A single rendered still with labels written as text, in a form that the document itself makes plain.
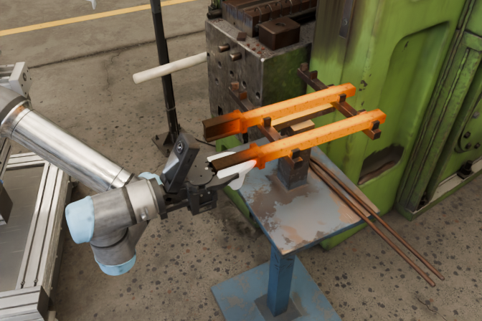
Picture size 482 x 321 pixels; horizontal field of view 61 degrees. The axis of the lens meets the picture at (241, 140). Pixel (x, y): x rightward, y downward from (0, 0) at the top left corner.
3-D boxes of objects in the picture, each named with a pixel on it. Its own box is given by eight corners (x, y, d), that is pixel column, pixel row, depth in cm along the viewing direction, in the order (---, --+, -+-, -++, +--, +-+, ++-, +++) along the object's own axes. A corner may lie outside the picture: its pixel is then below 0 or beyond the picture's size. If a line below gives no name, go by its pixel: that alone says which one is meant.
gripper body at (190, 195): (206, 182, 87) (151, 200, 83) (204, 152, 82) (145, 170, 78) (220, 207, 82) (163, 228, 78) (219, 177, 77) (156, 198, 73)
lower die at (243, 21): (252, 37, 144) (252, 14, 138) (221, 18, 157) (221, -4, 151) (338, 11, 162) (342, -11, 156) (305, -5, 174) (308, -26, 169)
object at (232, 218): (227, 258, 181) (227, 256, 180) (169, 180, 218) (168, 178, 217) (296, 219, 198) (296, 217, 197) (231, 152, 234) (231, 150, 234)
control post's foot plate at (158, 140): (166, 159, 230) (163, 147, 224) (149, 138, 244) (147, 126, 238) (199, 145, 239) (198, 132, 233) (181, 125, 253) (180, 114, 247)
